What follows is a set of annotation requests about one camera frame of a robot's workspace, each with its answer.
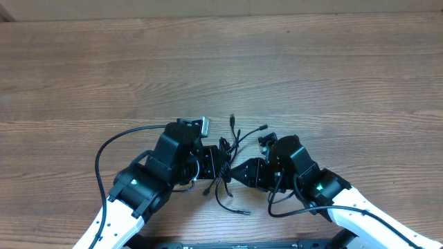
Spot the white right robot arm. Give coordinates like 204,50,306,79
230,133,442,248

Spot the black usb cable short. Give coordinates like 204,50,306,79
219,113,241,197

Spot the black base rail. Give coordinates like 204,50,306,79
123,235,365,249

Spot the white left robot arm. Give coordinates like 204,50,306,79
75,117,223,248

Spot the black usb cable long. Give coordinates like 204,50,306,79
215,122,268,216

